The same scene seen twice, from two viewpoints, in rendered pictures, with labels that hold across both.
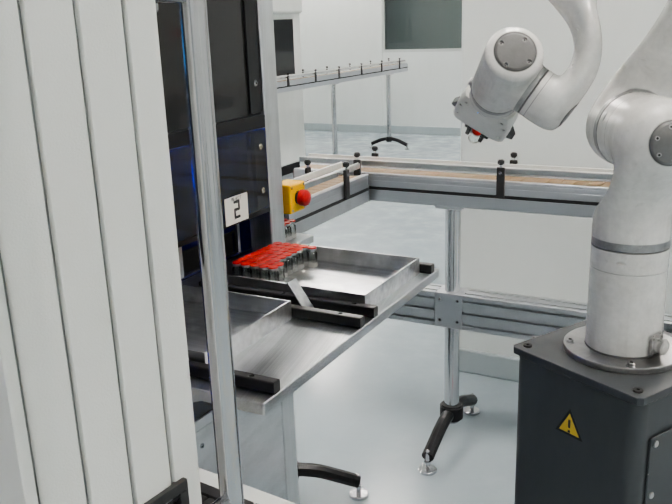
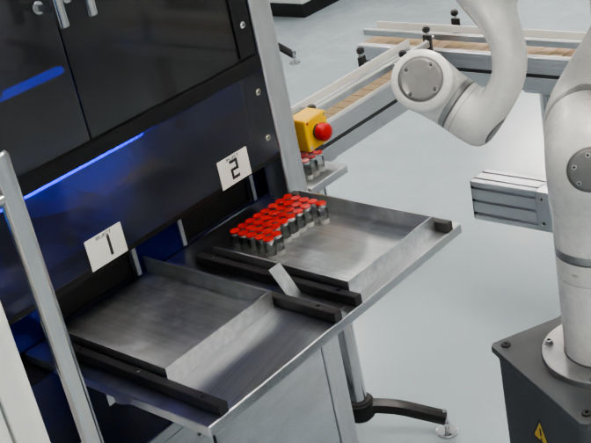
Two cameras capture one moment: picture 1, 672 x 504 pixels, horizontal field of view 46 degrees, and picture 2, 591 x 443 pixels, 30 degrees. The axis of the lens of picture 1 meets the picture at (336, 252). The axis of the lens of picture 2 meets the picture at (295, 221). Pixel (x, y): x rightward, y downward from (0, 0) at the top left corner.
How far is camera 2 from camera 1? 70 cm
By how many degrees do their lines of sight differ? 19
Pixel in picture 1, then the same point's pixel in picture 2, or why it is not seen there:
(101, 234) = not seen: outside the picture
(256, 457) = (295, 414)
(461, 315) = not seen: hidden behind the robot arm
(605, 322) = (572, 330)
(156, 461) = not seen: outside the picture
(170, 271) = (23, 410)
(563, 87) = (479, 109)
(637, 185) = (570, 206)
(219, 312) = (83, 420)
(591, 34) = (500, 54)
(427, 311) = (528, 214)
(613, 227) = (564, 238)
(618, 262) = (575, 272)
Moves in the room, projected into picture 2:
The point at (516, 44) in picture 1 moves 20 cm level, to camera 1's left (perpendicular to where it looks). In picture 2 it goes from (421, 71) to (277, 87)
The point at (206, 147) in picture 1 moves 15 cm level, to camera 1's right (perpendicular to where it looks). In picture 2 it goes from (45, 305) to (171, 298)
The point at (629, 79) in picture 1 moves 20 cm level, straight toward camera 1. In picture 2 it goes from (579, 73) to (523, 131)
